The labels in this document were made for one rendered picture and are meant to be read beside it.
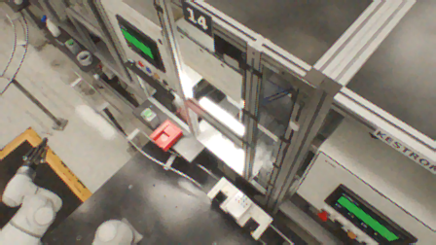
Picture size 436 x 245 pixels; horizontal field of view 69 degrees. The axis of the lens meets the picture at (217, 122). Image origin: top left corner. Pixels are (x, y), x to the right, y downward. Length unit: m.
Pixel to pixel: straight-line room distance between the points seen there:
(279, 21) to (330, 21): 0.14
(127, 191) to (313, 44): 1.62
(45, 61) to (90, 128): 1.10
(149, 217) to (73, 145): 1.45
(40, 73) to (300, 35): 3.37
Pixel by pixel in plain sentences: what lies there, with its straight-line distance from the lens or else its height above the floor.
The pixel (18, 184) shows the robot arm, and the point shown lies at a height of 1.13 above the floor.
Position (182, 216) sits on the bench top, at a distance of 2.06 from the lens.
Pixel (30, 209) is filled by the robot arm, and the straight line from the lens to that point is 1.41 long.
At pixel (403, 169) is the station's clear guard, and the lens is 0.92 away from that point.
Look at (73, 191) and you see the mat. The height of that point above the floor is 0.01.
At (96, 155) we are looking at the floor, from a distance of 3.16.
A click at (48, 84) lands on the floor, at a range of 3.84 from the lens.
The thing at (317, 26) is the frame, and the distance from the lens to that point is 0.96.
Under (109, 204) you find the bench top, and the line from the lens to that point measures 2.20.
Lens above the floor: 2.68
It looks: 62 degrees down
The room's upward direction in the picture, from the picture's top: 7 degrees counter-clockwise
